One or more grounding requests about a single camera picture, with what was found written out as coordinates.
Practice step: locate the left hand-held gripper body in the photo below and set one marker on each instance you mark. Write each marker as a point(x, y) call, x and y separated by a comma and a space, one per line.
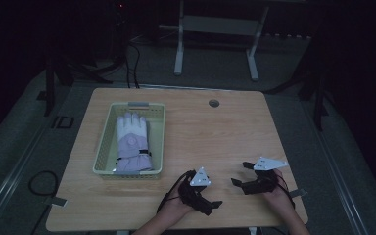
point(194, 192)

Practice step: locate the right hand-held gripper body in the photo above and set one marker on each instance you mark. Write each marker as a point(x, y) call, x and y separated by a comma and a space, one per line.
point(261, 181)

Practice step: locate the black metal stand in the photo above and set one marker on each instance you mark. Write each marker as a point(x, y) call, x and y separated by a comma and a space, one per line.
point(319, 98)
point(50, 88)

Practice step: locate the person's right hand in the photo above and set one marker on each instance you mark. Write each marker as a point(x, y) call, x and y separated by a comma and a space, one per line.
point(279, 199)

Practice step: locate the white metal desk frame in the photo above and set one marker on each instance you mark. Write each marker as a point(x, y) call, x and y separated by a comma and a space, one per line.
point(220, 25)

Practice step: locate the grey tape piece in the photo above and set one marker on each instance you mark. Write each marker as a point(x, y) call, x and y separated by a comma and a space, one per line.
point(298, 193)
point(58, 202)

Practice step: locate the lilac glove white fingers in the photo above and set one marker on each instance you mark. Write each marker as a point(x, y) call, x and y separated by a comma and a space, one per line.
point(132, 143)

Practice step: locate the pale green plastic basket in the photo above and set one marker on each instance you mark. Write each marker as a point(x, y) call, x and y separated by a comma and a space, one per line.
point(106, 147)

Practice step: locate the person's left hand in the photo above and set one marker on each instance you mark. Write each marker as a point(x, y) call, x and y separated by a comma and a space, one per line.
point(174, 212)

